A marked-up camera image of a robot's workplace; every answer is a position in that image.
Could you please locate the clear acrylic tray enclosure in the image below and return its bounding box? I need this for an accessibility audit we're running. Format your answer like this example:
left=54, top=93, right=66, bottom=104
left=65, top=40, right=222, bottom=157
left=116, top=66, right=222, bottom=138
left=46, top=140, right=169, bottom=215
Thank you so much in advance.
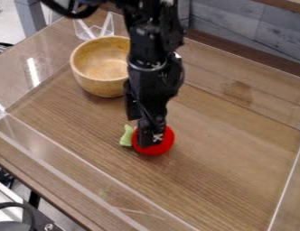
left=0, top=19, right=300, bottom=231

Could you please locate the black cable bottom left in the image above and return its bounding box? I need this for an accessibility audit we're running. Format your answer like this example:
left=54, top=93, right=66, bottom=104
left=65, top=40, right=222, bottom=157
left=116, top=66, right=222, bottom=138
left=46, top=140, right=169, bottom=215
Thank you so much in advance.
left=0, top=202, right=38, bottom=231

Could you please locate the wooden bowl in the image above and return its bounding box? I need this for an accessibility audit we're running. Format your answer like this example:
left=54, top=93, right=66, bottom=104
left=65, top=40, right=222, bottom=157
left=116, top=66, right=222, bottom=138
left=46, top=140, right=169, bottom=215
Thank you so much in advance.
left=68, top=35, right=129, bottom=98

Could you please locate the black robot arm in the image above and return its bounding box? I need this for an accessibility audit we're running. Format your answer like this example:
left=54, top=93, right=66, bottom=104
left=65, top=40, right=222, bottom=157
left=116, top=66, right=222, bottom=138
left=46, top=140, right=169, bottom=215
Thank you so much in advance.
left=40, top=0, right=184, bottom=148

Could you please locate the red plush fruit green leaf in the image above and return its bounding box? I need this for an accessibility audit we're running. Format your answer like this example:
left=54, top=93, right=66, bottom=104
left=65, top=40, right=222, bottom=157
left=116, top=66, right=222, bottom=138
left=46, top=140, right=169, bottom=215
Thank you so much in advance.
left=119, top=125, right=175, bottom=156

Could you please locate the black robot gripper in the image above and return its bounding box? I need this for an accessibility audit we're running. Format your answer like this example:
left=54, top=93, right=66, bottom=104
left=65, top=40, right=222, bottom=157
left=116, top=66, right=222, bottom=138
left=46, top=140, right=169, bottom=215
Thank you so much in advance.
left=121, top=57, right=185, bottom=149

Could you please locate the black bracket with bolt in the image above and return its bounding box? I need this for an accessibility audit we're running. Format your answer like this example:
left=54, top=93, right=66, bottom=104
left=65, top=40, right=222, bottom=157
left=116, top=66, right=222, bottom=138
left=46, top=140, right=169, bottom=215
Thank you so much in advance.
left=21, top=209, right=65, bottom=231

